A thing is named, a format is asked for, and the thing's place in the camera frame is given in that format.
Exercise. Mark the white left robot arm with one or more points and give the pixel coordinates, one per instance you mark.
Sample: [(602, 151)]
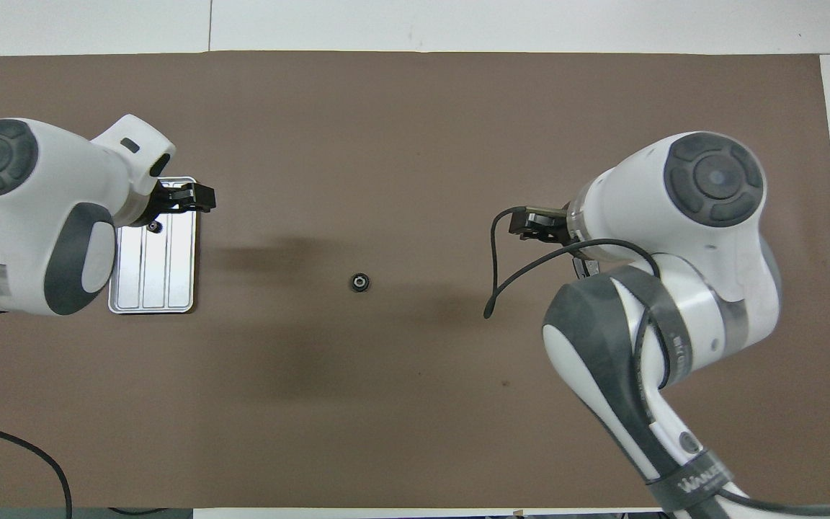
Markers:
[(26, 202)]

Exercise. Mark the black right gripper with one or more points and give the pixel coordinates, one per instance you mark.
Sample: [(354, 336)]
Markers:
[(560, 227)]

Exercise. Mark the brown paper table mat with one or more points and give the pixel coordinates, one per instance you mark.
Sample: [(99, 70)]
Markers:
[(415, 144)]

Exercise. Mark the silver metal tray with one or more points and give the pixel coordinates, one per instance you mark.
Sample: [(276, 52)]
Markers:
[(170, 281)]

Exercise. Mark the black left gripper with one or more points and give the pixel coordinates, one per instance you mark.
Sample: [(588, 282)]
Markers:
[(157, 205)]

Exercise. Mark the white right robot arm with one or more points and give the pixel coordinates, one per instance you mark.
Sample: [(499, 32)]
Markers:
[(710, 180)]

